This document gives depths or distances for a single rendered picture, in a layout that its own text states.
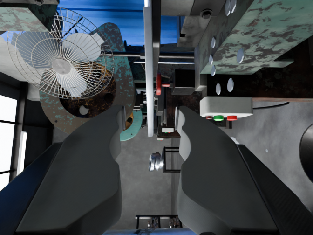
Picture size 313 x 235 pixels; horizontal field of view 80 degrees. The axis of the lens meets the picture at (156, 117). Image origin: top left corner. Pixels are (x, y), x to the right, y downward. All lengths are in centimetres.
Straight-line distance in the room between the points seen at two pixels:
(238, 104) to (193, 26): 24
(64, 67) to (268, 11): 108
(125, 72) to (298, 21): 147
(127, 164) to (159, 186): 135
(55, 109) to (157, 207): 597
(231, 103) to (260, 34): 22
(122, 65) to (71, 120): 65
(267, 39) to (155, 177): 675
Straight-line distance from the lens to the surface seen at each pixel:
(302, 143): 113
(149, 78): 20
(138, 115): 339
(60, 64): 123
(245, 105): 58
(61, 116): 180
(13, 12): 61
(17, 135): 614
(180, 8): 41
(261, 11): 34
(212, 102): 54
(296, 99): 69
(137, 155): 693
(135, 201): 722
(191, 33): 54
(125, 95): 167
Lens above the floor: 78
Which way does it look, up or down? 2 degrees down
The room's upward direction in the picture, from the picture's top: 89 degrees counter-clockwise
